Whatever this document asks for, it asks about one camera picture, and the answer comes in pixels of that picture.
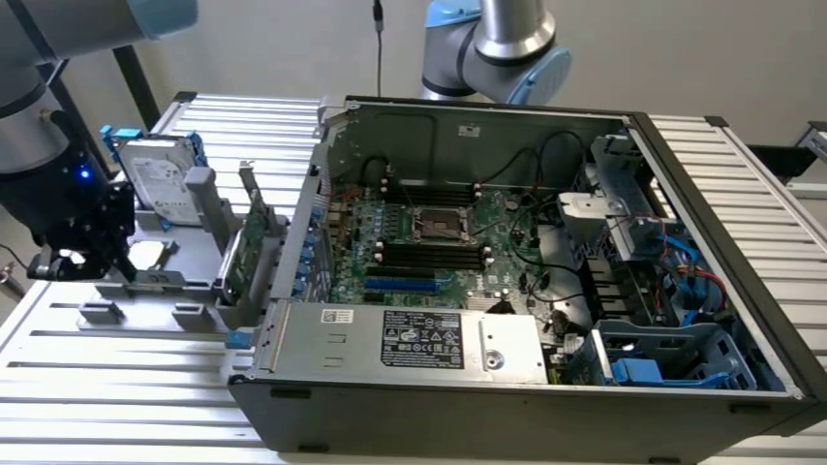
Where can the CPU socket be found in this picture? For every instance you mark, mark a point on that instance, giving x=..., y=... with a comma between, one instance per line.
x=440, y=224

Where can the blue plastic clip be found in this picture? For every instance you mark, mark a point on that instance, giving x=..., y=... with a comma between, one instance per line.
x=239, y=339

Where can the silver chipset heat sink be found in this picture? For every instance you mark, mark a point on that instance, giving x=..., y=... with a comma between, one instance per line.
x=487, y=305

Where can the grey metal disk bay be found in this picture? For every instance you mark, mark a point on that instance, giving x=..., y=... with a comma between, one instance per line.
x=620, y=194

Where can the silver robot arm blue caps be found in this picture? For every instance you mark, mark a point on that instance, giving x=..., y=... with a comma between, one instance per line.
x=516, y=29

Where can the black frame pole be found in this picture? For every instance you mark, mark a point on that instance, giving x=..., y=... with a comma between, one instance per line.
x=139, y=87

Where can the blue disk carrier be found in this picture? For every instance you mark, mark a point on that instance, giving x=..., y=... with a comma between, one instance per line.
x=196, y=150

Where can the black RAM slot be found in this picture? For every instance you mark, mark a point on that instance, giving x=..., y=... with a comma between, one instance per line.
x=429, y=195
x=432, y=260
x=432, y=266
x=429, y=201
x=432, y=254
x=432, y=247
x=429, y=183
x=429, y=190

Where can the black box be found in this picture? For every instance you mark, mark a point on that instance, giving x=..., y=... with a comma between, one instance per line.
x=777, y=162

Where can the green graphics card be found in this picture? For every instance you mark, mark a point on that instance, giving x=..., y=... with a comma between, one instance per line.
x=248, y=242

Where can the grey parts rack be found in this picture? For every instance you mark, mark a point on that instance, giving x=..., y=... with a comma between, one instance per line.
x=207, y=232

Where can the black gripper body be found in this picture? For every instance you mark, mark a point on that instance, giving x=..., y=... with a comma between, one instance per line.
x=52, y=194

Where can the green motherboard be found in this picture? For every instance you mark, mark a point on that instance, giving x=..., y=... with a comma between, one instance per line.
x=504, y=227

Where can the silver CPU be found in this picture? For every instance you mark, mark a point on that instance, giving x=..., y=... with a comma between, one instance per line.
x=149, y=253

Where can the aluminium profile frame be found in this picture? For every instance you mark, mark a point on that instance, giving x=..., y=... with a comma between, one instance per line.
x=811, y=140

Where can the silver hard disk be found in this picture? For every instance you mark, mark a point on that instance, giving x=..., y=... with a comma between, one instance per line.
x=157, y=179

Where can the silver power supply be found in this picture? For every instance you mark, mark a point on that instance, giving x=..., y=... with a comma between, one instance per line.
x=400, y=339

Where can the blue expansion slot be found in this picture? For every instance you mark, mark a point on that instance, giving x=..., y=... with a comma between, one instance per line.
x=400, y=284

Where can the grey blue drive cage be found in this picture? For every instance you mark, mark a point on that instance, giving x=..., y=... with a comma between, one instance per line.
x=677, y=349

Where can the black open PC case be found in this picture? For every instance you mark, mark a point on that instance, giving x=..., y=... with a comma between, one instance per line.
x=516, y=416

